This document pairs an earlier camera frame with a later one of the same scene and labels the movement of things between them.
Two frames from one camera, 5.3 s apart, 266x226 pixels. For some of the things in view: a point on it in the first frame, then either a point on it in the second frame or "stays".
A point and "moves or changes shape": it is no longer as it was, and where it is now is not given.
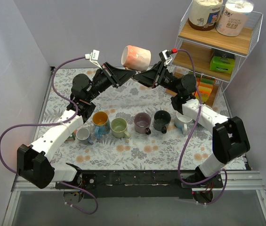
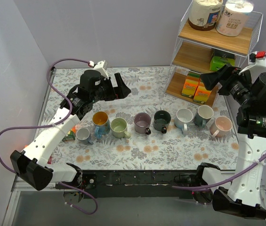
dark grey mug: (162, 118) stays
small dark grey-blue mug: (82, 135) stays
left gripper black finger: (117, 76) to (122, 90)
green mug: (118, 127) stays
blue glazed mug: (101, 122) stays
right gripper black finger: (149, 77) to (211, 79)
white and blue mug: (182, 121) stays
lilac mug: (142, 121) stays
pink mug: (135, 58) moves or changes shape
